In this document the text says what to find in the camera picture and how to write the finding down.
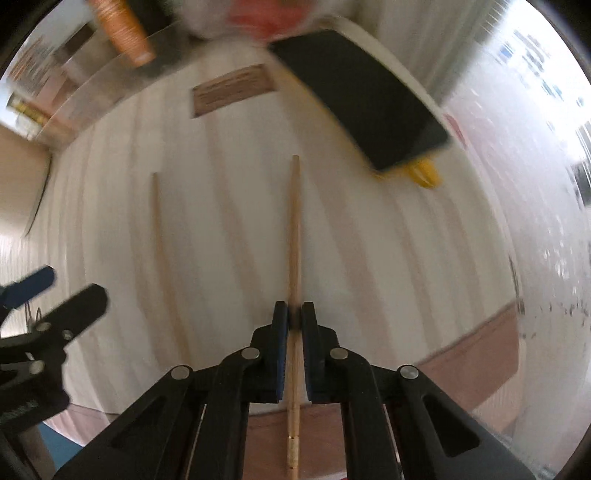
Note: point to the orange ribbed packet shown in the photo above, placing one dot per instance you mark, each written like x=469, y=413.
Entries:
x=122, y=30

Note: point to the thin light wooden chopstick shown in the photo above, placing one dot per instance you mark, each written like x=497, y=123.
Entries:
x=294, y=230
x=159, y=240

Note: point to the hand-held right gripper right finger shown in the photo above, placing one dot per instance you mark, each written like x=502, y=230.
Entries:
x=307, y=374

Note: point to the striped cat print mat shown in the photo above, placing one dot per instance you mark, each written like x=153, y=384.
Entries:
x=231, y=207

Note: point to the clear plastic storage box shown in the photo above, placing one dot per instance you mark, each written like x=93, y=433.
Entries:
x=92, y=87

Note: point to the black and yellow box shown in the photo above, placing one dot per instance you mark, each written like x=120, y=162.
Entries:
x=360, y=101

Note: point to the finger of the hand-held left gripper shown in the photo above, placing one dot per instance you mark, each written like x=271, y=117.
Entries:
x=81, y=307
x=32, y=284

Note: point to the red packet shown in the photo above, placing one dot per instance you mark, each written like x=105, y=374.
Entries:
x=272, y=16

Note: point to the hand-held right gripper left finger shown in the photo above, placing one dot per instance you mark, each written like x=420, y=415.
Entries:
x=279, y=371

